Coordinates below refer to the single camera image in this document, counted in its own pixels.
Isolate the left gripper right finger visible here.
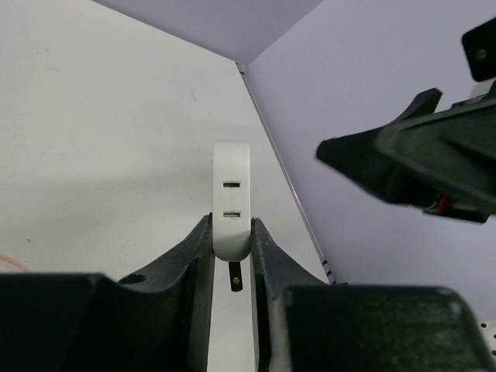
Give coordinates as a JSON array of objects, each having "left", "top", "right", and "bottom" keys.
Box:
[{"left": 250, "top": 219, "right": 495, "bottom": 371}]

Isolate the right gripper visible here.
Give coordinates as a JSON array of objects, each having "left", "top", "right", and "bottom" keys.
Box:
[{"left": 315, "top": 88, "right": 495, "bottom": 223}]

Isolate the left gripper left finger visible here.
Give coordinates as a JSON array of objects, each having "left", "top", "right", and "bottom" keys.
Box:
[{"left": 1, "top": 215, "right": 214, "bottom": 371}]

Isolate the small white plug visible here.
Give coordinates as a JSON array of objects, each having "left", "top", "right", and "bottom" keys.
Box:
[{"left": 212, "top": 140, "right": 251, "bottom": 292}]

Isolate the aluminium right rail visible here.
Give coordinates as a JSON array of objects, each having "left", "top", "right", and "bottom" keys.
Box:
[{"left": 235, "top": 62, "right": 349, "bottom": 285}]

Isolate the thin pink wire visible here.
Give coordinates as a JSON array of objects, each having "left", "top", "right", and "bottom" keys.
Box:
[{"left": 0, "top": 253, "right": 30, "bottom": 274}]

